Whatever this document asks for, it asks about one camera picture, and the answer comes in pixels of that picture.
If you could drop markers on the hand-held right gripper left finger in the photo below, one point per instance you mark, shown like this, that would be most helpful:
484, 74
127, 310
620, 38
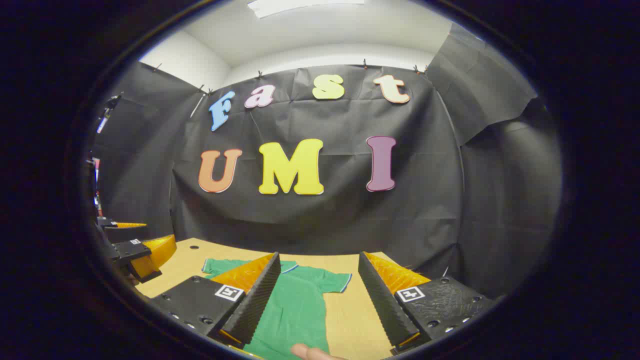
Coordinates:
255, 300

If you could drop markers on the green T-shirt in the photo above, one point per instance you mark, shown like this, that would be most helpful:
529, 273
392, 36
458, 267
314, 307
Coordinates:
300, 310

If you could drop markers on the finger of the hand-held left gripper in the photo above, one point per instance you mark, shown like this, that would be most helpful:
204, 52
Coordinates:
120, 232
132, 250

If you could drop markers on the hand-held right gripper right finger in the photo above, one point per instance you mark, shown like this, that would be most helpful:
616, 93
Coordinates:
382, 300

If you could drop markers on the black backdrop cloth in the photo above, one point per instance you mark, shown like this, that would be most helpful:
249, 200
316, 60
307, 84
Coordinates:
325, 220

